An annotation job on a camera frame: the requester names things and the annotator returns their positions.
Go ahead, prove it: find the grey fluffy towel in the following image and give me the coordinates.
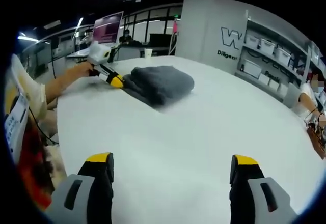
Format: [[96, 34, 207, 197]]
[[121, 65, 195, 107]]

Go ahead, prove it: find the person's left hand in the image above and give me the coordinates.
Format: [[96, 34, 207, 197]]
[[76, 62, 100, 78]]

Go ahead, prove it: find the large display screen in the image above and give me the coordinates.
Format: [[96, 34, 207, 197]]
[[92, 11, 124, 46]]

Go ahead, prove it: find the black monitor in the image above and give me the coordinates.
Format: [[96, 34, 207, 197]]
[[149, 33, 171, 49]]

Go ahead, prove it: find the red and black cloth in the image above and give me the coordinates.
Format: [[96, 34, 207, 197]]
[[15, 121, 56, 210]]

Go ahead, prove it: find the ceiling strip light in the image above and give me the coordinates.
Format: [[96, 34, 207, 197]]
[[17, 34, 39, 43]]

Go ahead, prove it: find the person's cream shirt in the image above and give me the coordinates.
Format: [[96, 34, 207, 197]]
[[6, 54, 48, 122]]

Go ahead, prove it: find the wooden tray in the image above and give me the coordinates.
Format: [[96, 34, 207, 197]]
[[306, 123, 326, 160]]

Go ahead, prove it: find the white chest device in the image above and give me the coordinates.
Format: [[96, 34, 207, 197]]
[[3, 94, 30, 164]]

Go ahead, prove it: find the grey metal shelf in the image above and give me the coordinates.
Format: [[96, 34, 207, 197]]
[[234, 9, 326, 103]]

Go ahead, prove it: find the black chest device cable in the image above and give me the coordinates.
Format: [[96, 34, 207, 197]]
[[27, 106, 60, 146]]

